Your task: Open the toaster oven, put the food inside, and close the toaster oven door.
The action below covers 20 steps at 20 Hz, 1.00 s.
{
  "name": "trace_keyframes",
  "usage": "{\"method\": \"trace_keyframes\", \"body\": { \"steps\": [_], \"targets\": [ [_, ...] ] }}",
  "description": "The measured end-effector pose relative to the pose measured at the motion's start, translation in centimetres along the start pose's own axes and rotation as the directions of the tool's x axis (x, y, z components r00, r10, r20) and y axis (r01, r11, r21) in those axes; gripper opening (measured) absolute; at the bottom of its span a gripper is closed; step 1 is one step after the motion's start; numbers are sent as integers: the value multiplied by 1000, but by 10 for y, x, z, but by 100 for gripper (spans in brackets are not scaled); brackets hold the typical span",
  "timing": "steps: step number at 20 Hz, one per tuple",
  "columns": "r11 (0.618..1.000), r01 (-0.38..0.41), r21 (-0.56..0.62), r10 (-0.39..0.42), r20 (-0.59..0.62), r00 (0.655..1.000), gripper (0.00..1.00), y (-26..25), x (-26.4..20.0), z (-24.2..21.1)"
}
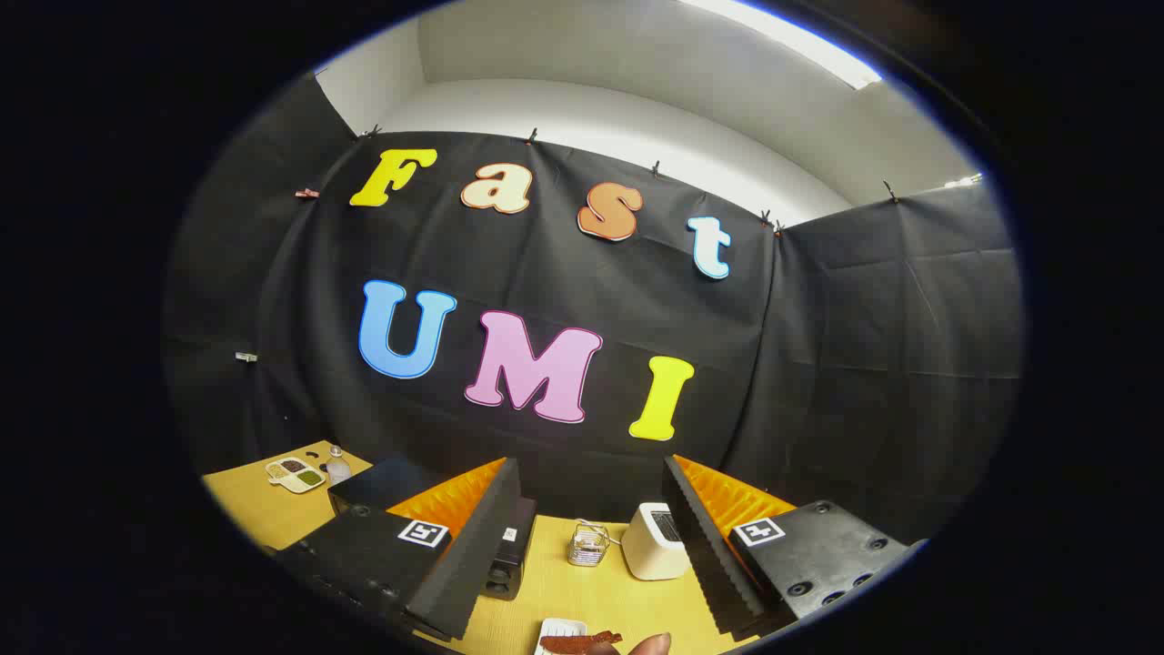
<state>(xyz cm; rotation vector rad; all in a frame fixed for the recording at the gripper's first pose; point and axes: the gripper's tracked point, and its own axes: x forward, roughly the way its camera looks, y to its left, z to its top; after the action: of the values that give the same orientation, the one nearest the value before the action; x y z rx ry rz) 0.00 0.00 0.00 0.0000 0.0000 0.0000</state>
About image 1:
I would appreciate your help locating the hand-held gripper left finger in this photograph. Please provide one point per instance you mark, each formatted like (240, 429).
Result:
(473, 546)

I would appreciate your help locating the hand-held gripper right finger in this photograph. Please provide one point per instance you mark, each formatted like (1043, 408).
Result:
(705, 546)

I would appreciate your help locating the black toaster oven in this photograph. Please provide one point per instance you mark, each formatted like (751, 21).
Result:
(377, 482)

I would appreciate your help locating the reddish-brown meat slice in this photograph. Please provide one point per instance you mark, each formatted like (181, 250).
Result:
(568, 642)

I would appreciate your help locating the white toaster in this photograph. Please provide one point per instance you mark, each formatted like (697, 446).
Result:
(646, 546)

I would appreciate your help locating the white rectangular dish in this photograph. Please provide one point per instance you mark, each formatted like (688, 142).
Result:
(555, 628)

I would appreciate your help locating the small clear bottle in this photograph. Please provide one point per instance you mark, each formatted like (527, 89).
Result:
(337, 469)

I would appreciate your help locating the white divided condiment dish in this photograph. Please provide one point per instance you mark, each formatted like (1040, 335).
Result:
(293, 475)

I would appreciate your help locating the row of black cloth clips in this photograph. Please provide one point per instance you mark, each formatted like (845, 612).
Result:
(655, 169)

